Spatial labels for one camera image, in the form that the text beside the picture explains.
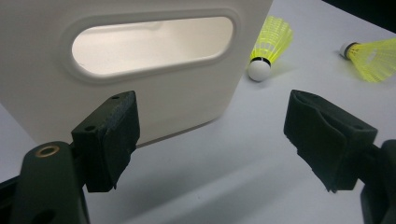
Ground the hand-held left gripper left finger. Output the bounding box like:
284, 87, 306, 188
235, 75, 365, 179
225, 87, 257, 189
71, 91, 141, 193

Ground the white plastic storage bin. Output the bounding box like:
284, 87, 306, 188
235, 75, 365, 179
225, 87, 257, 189
0, 0, 275, 147

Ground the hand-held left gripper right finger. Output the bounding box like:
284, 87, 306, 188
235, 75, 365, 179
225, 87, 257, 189
283, 90, 378, 193

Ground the yellow shuttlecock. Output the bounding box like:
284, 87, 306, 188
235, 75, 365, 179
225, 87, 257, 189
339, 37, 396, 84
247, 15, 294, 83

